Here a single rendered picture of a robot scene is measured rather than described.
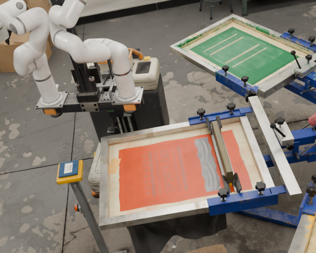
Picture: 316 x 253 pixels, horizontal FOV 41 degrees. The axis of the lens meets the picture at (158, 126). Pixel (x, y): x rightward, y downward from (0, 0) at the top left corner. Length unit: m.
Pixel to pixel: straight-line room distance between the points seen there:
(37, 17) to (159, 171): 0.92
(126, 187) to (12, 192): 1.80
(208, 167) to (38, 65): 1.01
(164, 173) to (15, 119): 2.64
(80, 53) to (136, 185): 0.67
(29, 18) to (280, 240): 2.03
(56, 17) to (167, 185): 0.90
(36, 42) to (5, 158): 2.10
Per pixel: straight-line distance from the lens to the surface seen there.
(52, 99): 2.37
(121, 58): 2.09
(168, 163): 2.09
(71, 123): 4.10
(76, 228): 3.22
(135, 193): 2.00
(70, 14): 1.87
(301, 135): 2.08
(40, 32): 2.07
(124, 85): 2.19
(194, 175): 2.02
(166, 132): 2.23
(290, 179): 1.88
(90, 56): 1.97
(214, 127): 2.09
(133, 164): 2.13
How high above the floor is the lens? 2.45
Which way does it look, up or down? 40 degrees down
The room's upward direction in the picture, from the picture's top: 12 degrees counter-clockwise
